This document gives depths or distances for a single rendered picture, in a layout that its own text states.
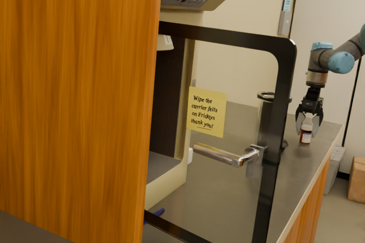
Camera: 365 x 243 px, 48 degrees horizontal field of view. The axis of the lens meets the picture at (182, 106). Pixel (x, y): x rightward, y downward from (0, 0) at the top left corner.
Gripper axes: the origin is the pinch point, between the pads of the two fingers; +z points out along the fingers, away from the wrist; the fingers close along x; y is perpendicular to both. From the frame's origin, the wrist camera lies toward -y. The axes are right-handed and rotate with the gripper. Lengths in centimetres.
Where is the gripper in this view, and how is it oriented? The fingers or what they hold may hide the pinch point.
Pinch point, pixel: (306, 133)
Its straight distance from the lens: 166.4
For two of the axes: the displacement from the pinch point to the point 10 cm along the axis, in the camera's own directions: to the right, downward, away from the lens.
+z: -1.0, 9.6, 2.5
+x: -9.0, -1.9, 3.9
